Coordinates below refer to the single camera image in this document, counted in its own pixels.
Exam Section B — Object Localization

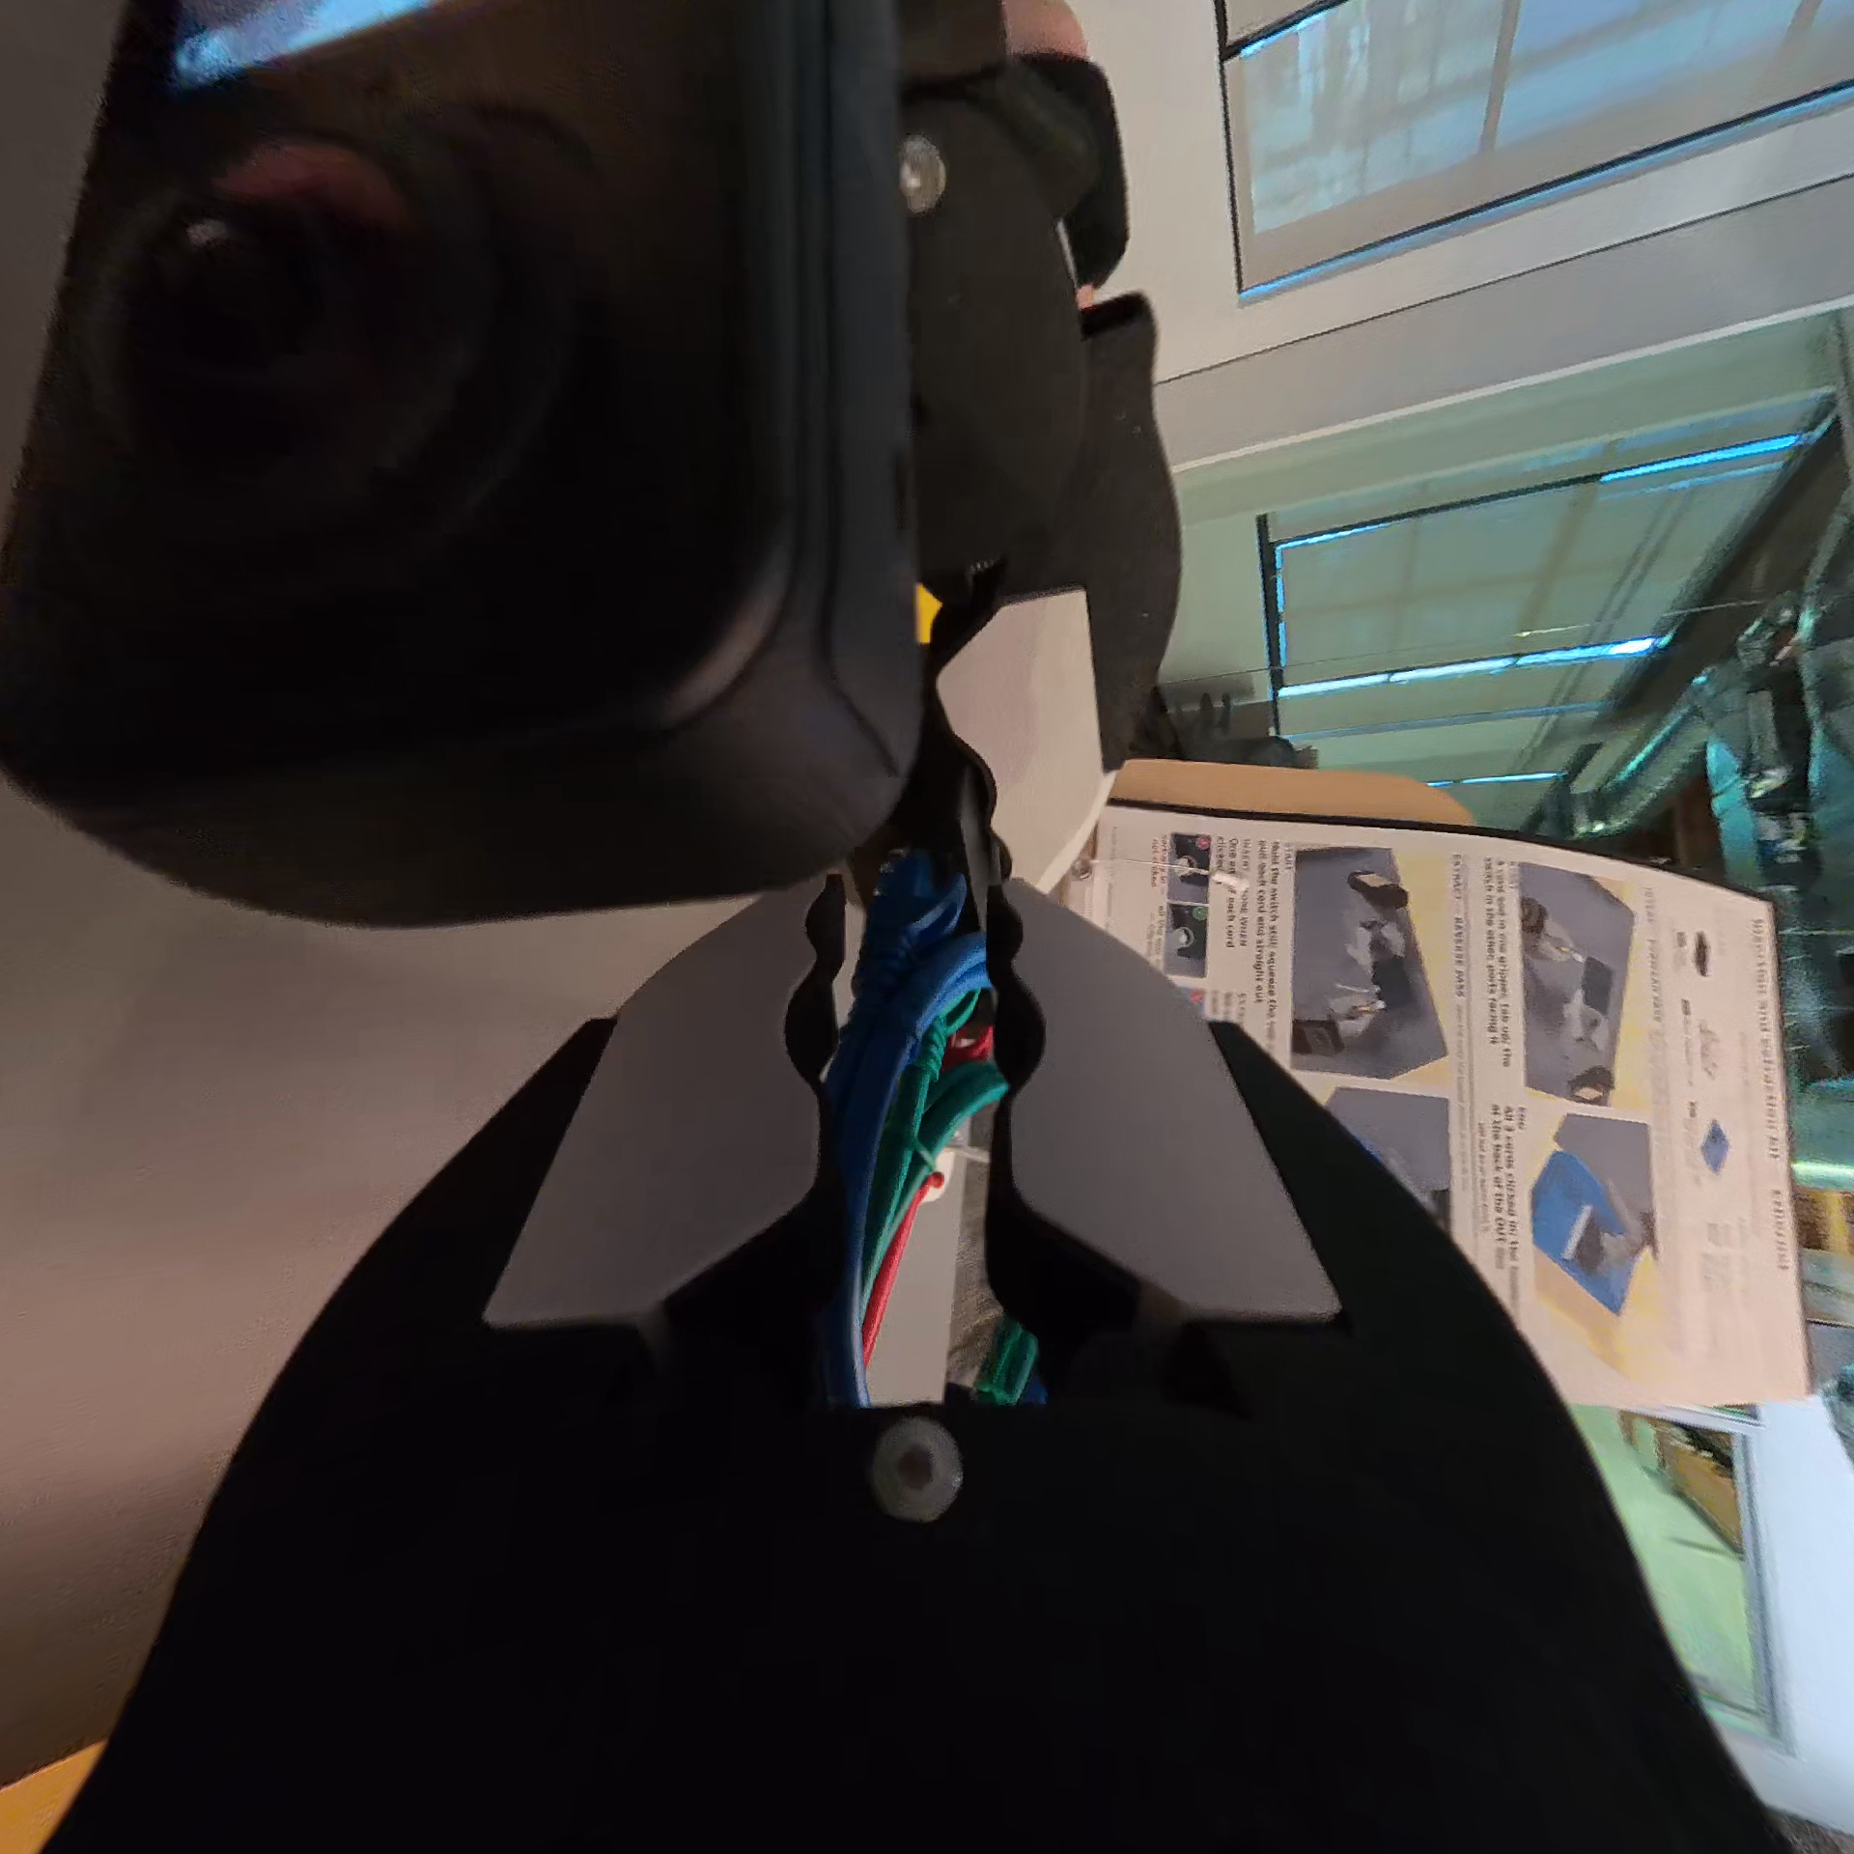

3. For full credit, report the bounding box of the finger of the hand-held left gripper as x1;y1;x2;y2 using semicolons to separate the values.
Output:
911;579;1124;908

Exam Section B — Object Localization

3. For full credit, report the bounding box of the red ethernet cable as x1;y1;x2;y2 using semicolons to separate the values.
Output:
860;1013;1002;1371

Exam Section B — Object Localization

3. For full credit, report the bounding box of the blue ethernet cable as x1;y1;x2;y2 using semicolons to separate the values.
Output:
824;851;1005;1405

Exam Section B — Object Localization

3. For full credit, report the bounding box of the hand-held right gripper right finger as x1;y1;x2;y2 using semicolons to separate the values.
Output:
985;878;1342;1326

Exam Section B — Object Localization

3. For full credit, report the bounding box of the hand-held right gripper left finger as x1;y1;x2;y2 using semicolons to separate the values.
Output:
486;872;846;1335

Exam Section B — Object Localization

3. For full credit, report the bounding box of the instruction poster board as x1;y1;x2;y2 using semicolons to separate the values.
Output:
1080;759;1811;1411

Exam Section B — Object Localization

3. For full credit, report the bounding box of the green ethernet cable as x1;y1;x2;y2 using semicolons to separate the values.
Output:
890;1013;1044;1405

